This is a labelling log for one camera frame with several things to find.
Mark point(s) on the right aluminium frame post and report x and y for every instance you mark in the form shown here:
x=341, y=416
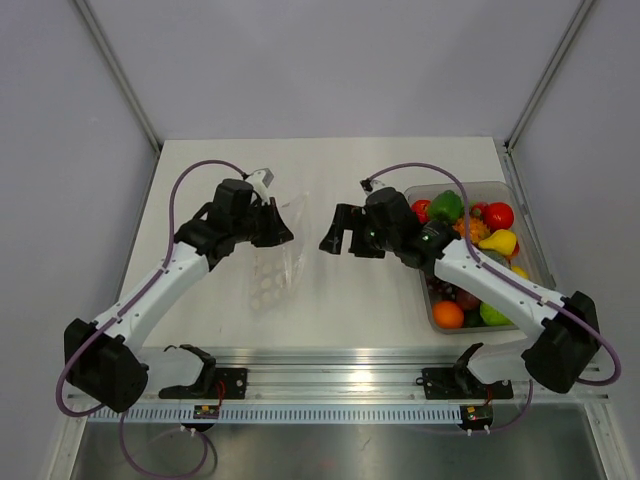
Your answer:
x=562, y=49

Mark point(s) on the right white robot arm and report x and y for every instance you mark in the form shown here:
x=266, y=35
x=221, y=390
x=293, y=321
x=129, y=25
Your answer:
x=559, y=330

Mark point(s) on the left aluminium frame post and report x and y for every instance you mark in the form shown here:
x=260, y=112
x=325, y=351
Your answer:
x=106, y=52

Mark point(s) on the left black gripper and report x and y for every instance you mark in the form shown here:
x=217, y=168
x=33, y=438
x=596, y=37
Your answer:
x=278, y=233

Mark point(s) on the orange spiky fruit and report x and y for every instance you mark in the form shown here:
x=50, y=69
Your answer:
x=478, y=229

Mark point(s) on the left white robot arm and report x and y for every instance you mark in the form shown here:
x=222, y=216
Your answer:
x=101, y=355

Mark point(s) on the clear dotted zip bag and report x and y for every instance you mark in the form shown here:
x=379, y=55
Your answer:
x=276, y=271

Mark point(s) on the white slotted cable duct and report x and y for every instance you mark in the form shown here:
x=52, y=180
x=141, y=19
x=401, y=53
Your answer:
x=245, y=413

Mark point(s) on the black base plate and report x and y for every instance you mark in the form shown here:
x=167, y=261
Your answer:
x=211, y=383
x=449, y=383

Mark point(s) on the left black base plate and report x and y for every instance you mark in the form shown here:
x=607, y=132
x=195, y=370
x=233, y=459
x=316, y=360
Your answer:
x=211, y=383

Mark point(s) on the red tomato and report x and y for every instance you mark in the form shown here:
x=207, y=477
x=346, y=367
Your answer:
x=498, y=216

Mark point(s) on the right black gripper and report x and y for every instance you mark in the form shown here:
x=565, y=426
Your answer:
x=333, y=241

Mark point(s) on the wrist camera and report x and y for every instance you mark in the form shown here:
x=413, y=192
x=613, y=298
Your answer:
x=370, y=186
x=260, y=180

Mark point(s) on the lime green fruit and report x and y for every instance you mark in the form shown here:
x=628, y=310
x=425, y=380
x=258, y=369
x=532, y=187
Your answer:
x=491, y=317

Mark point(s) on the clear plastic food bin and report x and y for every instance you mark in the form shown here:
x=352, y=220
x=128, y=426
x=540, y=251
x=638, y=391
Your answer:
x=524, y=260

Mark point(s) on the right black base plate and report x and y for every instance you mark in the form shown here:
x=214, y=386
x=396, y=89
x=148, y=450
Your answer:
x=449, y=383

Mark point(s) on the dark purple plum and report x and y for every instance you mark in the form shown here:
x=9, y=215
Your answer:
x=467, y=301

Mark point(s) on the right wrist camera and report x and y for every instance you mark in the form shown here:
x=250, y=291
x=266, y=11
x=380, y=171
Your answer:
x=370, y=186

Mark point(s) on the yellow pear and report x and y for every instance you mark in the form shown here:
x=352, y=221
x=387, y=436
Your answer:
x=501, y=241

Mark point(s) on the dark grape bunch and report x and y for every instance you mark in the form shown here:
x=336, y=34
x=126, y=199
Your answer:
x=443, y=289

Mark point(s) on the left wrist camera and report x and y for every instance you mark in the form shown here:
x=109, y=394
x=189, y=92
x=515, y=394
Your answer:
x=260, y=180

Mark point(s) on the green bell pepper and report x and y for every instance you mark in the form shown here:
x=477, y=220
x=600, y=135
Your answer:
x=447, y=207

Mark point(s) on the aluminium mounting rail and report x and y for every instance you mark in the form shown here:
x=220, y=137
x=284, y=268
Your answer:
x=315, y=377

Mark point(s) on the aluminium frame post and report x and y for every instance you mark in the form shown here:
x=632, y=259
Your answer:
x=562, y=49
x=106, y=52

